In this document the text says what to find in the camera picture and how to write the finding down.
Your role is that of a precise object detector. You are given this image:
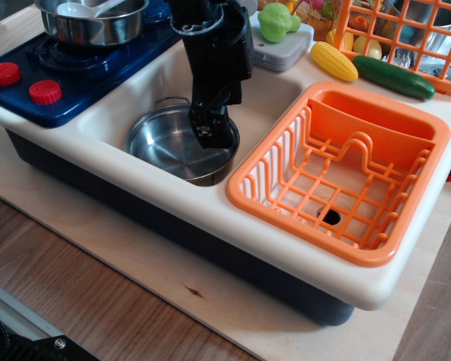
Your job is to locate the steel pan with loop handles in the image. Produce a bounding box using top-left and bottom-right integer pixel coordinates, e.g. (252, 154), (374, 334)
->
(124, 96), (240, 187)

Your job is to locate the large steel bowl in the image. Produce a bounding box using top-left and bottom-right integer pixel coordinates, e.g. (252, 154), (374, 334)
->
(373, 1), (451, 65)

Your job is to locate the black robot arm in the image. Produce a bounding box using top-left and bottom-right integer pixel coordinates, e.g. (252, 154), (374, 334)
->
(169, 1), (253, 149)

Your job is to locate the green toy cucumber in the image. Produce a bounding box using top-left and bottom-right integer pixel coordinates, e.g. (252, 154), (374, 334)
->
(353, 55), (436, 100)

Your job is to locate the left red stove knob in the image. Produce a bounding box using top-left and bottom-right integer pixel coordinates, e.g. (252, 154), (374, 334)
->
(0, 62), (22, 86)

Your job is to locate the black bracket with cable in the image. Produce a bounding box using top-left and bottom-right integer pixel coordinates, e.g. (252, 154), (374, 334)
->
(0, 320), (98, 361)

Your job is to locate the yellow toy corn cob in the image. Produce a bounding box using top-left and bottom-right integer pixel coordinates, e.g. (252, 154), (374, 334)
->
(310, 41), (359, 82)

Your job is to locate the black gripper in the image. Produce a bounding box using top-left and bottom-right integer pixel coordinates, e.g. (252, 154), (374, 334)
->
(171, 2), (253, 149)

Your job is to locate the red stove knob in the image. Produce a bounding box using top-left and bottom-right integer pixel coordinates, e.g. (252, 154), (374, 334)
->
(0, 62), (22, 86)
(29, 80), (62, 105)

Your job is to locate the orange upright grid rack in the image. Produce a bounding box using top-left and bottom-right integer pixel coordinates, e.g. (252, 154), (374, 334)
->
(334, 1), (451, 96)

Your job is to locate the yellow toy lemon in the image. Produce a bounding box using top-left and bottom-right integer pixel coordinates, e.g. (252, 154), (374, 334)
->
(353, 36), (383, 59)

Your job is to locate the green toy broccoli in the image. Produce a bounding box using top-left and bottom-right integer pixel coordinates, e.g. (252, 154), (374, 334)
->
(258, 3), (301, 43)

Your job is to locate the grey toy faucet base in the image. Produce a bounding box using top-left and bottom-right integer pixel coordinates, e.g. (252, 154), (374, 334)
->
(250, 12), (314, 72)

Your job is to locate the cream toy sink unit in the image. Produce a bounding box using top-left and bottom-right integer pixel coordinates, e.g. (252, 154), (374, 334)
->
(0, 29), (451, 310)

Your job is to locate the orange plastic drying rack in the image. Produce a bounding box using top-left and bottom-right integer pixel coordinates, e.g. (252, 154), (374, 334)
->
(227, 81), (450, 267)

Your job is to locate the white plastic spoon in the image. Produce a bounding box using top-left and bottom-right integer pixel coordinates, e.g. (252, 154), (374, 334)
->
(56, 0), (123, 19)

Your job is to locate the right red stove knob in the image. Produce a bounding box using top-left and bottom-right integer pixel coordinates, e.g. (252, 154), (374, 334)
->
(29, 80), (62, 105)

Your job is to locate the light plywood board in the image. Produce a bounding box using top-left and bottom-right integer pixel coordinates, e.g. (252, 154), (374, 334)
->
(0, 5), (451, 361)

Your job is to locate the steel pot on stove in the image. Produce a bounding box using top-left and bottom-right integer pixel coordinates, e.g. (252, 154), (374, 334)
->
(35, 1), (149, 47)

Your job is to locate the blue toy stove top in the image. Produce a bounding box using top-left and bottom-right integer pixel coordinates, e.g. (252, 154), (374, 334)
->
(0, 1), (178, 128)

